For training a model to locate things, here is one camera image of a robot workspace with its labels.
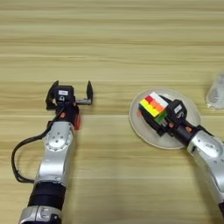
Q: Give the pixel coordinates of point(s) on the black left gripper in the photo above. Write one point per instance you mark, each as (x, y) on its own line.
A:
(68, 112)

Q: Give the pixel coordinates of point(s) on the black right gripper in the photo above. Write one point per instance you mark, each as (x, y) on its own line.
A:
(178, 128)

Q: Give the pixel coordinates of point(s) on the multicoloured puzzle cube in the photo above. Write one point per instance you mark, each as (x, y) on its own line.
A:
(153, 105)

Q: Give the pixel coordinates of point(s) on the clear bottle with red cap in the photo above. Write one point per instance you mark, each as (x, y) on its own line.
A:
(217, 92)

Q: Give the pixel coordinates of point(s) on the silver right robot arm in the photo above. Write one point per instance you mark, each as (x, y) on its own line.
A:
(210, 157)

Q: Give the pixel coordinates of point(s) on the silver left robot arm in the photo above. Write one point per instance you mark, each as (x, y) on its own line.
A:
(55, 163)

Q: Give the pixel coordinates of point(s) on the left gripper labelled black box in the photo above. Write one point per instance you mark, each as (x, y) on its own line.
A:
(64, 93)

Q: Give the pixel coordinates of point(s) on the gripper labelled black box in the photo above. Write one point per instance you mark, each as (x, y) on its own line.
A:
(64, 93)
(177, 109)

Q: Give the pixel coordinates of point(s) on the right gripper labelled black box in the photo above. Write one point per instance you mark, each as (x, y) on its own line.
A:
(177, 109)

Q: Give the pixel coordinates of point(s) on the white round plate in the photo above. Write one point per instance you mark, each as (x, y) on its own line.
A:
(137, 122)

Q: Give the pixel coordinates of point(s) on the small red cube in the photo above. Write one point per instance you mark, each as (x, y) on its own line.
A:
(77, 122)

